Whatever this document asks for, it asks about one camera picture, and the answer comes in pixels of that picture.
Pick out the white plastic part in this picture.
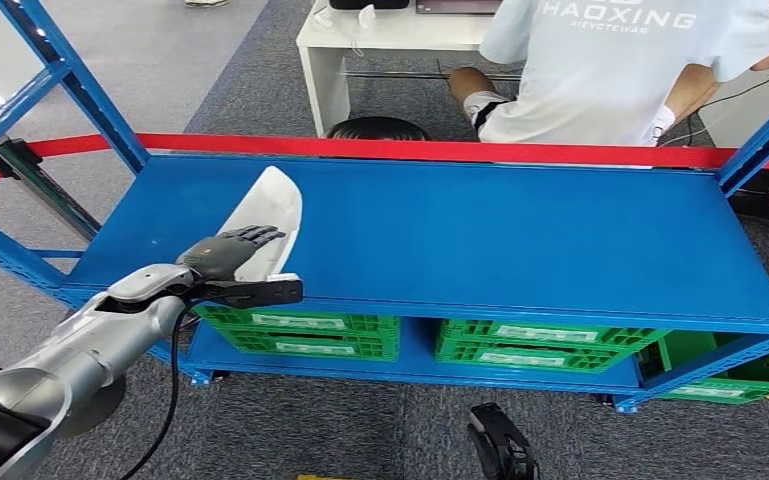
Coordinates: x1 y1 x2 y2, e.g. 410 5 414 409
214 165 304 284

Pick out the white desk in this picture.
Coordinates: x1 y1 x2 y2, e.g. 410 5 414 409
295 0 524 138

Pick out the black round stool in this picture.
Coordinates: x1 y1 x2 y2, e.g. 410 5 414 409
326 116 430 142

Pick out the chrome stanchion post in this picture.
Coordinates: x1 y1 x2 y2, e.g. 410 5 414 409
0 137 102 243

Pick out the black desk item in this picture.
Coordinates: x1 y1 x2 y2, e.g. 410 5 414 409
328 0 412 11

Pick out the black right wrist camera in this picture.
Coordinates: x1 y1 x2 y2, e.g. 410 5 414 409
466 402 536 480

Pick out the dark laptop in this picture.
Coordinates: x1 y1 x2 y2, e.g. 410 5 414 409
415 0 505 16

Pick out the empty green plastic crate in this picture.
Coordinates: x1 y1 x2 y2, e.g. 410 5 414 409
635 329 769 405

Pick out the blue metal shelf rack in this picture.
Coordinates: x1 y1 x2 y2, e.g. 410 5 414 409
0 0 769 415

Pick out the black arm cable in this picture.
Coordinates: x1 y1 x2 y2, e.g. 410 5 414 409
118 301 193 480

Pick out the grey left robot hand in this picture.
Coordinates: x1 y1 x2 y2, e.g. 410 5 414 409
176 225 287 283

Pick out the white cabinet panel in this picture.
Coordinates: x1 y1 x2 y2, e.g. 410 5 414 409
698 0 769 148

